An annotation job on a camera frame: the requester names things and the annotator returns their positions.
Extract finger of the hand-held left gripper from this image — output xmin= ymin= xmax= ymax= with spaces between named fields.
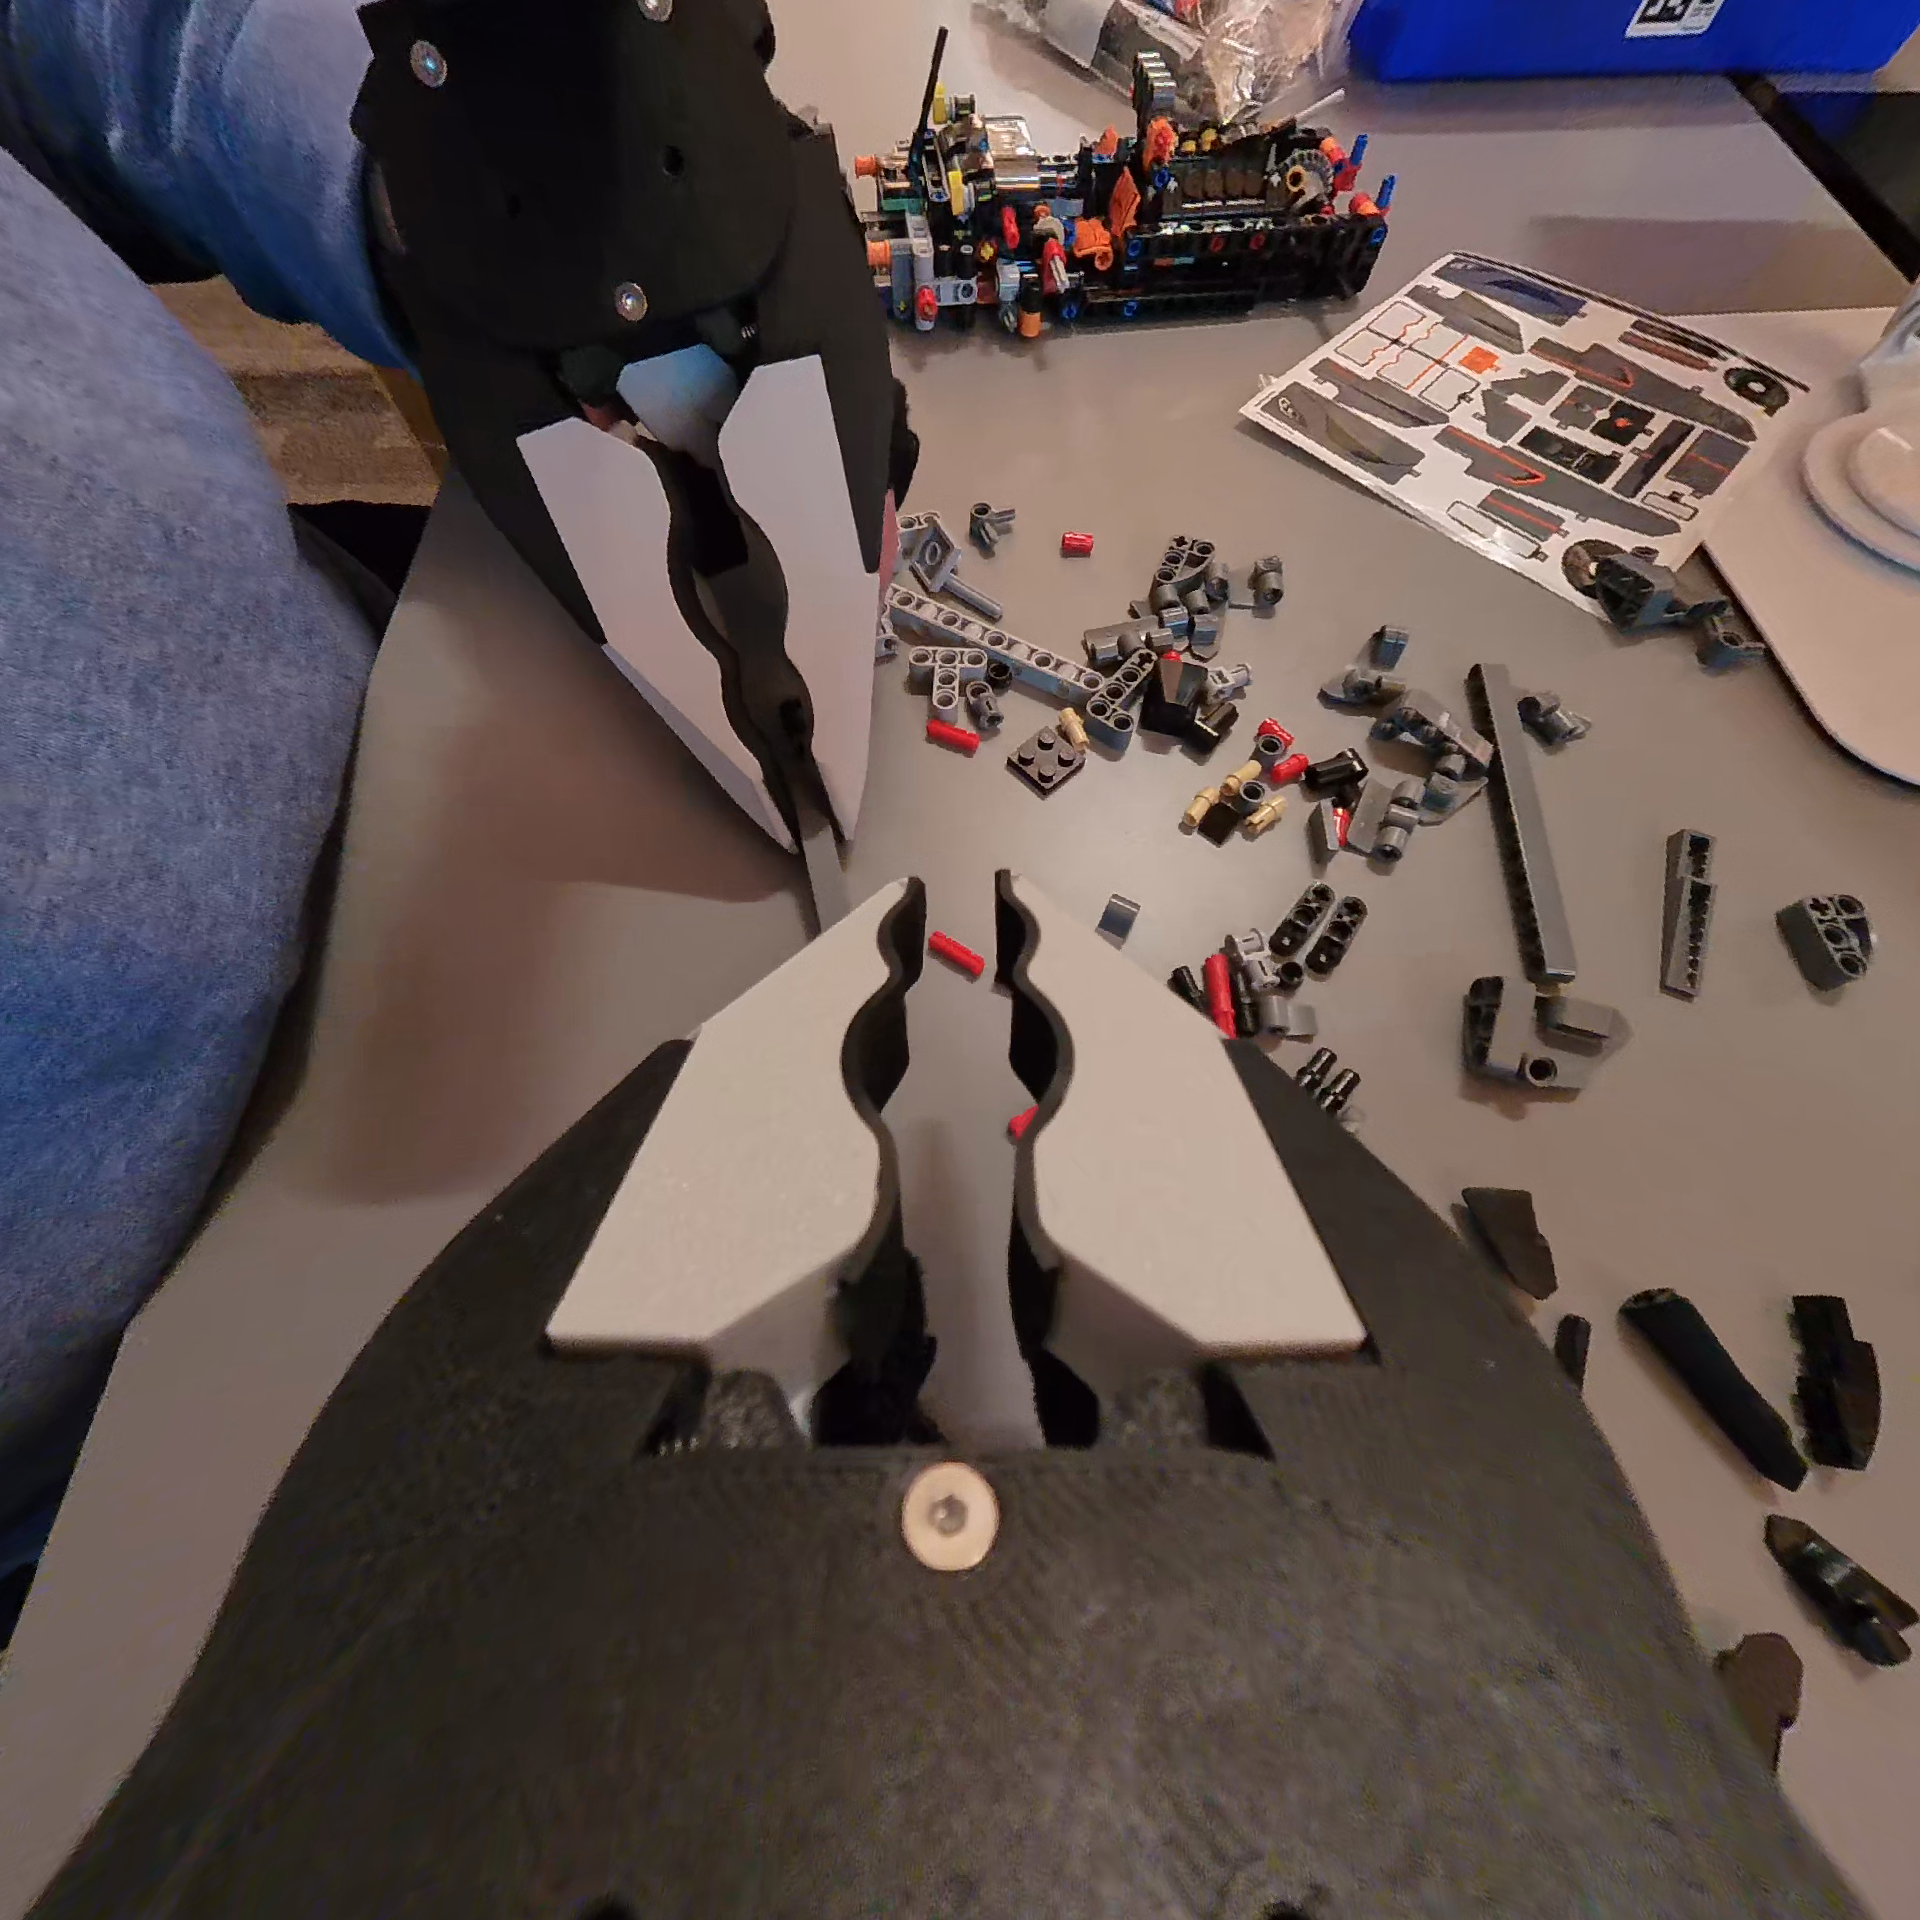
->
xmin=515 ymin=351 xmax=841 ymax=856
xmin=719 ymin=350 xmax=886 ymax=839

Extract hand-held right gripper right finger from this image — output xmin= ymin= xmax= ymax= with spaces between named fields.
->
xmin=991 ymin=867 xmax=1369 ymax=1449

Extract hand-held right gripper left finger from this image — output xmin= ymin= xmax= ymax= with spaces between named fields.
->
xmin=544 ymin=873 xmax=941 ymax=1449

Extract dark grey angled lego connector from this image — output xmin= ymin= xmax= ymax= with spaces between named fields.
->
xmin=1463 ymin=975 xmax=1632 ymax=1095

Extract long dark grey lego beam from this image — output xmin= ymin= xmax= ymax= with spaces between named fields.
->
xmin=1467 ymin=660 xmax=1579 ymax=989

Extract partly built lego vehicle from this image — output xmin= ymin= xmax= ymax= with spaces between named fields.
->
xmin=854 ymin=27 xmax=1402 ymax=335

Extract group of black lego panels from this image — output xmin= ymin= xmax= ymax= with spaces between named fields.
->
xmin=1463 ymin=1184 xmax=1920 ymax=1772

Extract dark grey tapered lego panel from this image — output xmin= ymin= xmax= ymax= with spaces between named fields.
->
xmin=1659 ymin=828 xmax=1719 ymax=999

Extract clear bags of lego parts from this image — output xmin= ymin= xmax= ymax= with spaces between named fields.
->
xmin=971 ymin=0 xmax=1353 ymax=127

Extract dark grey rounded lego liftarm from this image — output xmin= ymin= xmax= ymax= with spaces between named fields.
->
xmin=1776 ymin=892 xmax=1882 ymax=992

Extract person's right leg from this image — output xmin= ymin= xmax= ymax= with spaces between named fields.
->
xmin=0 ymin=150 xmax=379 ymax=1593

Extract white desk stand with plate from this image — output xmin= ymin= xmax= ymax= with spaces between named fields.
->
xmin=1704 ymin=277 xmax=1920 ymax=783

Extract blue bin with white label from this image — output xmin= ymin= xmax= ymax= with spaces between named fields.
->
xmin=1342 ymin=0 xmax=1920 ymax=84

